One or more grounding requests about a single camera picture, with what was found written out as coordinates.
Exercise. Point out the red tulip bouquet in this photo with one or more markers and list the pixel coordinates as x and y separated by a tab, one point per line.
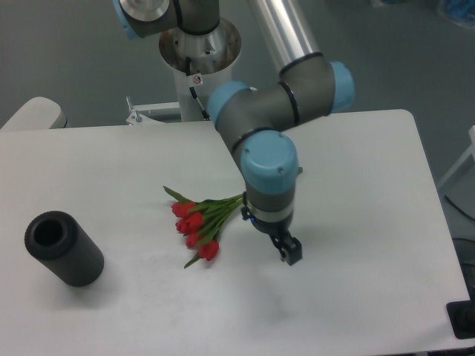
201	223

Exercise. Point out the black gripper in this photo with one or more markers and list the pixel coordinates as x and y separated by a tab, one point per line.
289	247

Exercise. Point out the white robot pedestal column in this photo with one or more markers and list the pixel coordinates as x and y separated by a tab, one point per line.
201	60

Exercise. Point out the white metal mounting bracket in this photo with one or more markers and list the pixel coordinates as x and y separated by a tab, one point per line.
190	106

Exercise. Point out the black ribbed cylindrical vase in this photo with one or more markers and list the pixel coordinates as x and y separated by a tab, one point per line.
58	242

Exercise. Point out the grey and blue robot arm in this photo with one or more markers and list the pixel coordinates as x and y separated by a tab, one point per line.
252	123

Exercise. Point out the blue plastic bag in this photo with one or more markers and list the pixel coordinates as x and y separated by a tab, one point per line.
460	12

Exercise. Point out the black device at table edge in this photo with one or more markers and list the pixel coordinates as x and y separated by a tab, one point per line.
461	315

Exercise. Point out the white furniture frame right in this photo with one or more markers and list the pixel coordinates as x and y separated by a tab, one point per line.
460	168

